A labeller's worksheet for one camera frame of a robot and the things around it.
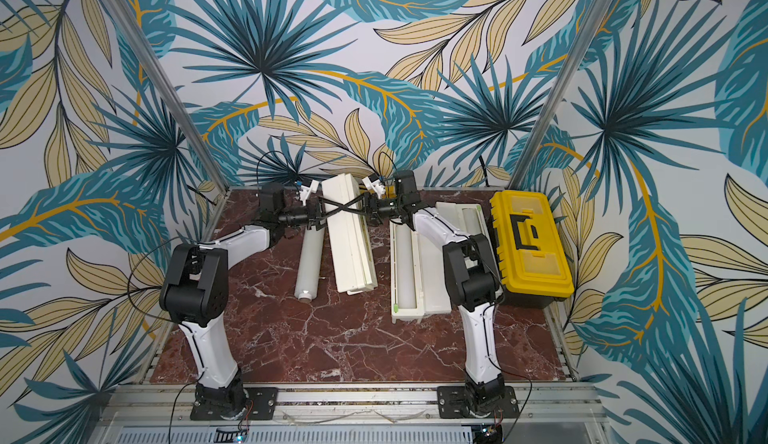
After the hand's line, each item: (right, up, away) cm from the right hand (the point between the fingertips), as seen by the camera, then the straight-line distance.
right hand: (348, 214), depth 87 cm
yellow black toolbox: (+51, -12, -5) cm, 53 cm away
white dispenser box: (+3, -14, -10) cm, 18 cm away
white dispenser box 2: (+25, -24, -3) cm, 35 cm away
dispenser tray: (+17, -24, -3) cm, 30 cm away
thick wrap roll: (-13, -16, +7) cm, 22 cm away
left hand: (-2, 0, 0) cm, 2 cm away
